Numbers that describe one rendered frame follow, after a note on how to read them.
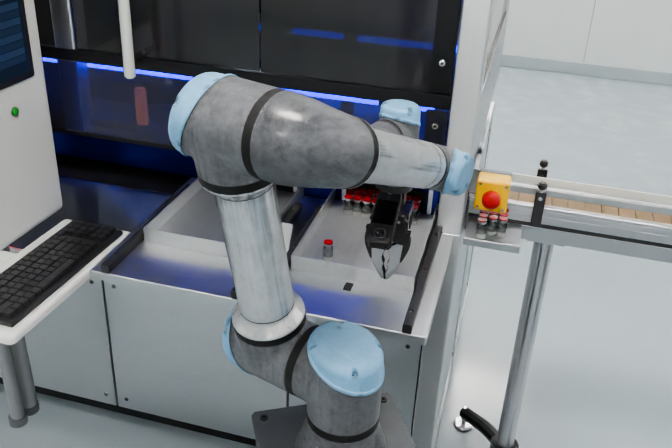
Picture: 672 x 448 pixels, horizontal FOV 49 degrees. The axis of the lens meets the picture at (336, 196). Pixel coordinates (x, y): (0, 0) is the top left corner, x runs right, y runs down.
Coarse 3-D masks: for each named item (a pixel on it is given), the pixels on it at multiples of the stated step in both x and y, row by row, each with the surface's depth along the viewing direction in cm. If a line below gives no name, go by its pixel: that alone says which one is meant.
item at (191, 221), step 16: (192, 192) 181; (208, 192) 184; (288, 192) 186; (176, 208) 174; (192, 208) 176; (208, 208) 176; (288, 208) 173; (160, 224) 167; (176, 224) 168; (192, 224) 169; (208, 224) 169; (144, 240) 161; (160, 240) 160; (176, 240) 159; (192, 240) 158; (208, 240) 157; (224, 256) 157
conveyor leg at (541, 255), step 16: (528, 240) 179; (544, 256) 182; (528, 272) 187; (544, 272) 184; (528, 288) 187; (544, 288) 187; (528, 304) 189; (528, 320) 191; (528, 336) 193; (528, 352) 195; (512, 368) 199; (528, 368) 199; (512, 384) 201; (512, 400) 203; (512, 416) 205; (512, 432) 208
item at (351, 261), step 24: (336, 216) 175; (360, 216) 176; (432, 216) 177; (312, 240) 165; (336, 240) 165; (360, 240) 165; (312, 264) 152; (336, 264) 150; (360, 264) 156; (384, 264) 157; (408, 264) 157; (408, 288) 148
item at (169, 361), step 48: (480, 144) 220; (96, 288) 207; (48, 336) 221; (96, 336) 216; (144, 336) 210; (192, 336) 205; (48, 384) 230; (96, 384) 224; (144, 384) 219; (192, 384) 213; (240, 384) 208; (384, 384) 194; (240, 432) 216
